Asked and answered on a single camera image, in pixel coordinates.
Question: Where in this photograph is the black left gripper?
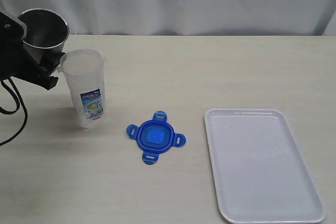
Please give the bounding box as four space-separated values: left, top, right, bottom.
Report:
1 11 65 90

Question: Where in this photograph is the steel cup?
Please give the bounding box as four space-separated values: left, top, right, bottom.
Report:
18 8 69 63

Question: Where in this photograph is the blue container lid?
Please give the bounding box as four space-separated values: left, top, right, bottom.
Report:
126 111 186 165

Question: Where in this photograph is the clear plastic tall container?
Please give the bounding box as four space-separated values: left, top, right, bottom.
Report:
58 49 106 128

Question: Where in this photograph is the white plastic tray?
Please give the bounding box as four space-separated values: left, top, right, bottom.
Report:
204 108 326 223

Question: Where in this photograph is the black cable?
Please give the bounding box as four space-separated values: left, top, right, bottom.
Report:
0 77 28 146

